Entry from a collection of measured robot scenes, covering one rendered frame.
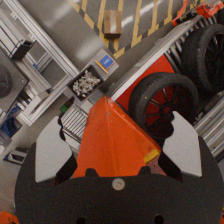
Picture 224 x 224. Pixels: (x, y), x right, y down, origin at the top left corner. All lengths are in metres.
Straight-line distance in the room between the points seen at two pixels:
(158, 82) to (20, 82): 0.81
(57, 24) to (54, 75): 0.58
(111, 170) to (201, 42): 1.07
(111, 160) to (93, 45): 1.15
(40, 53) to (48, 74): 0.21
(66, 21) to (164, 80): 1.14
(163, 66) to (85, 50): 0.81
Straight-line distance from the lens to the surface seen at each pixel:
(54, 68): 1.10
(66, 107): 0.63
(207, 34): 1.16
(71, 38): 1.30
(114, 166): 0.21
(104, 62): 0.74
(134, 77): 0.87
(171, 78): 0.88
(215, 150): 0.75
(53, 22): 1.43
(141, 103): 0.81
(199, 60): 1.07
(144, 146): 0.79
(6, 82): 0.55
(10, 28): 0.70
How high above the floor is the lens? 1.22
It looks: 67 degrees down
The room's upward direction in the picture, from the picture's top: 166 degrees clockwise
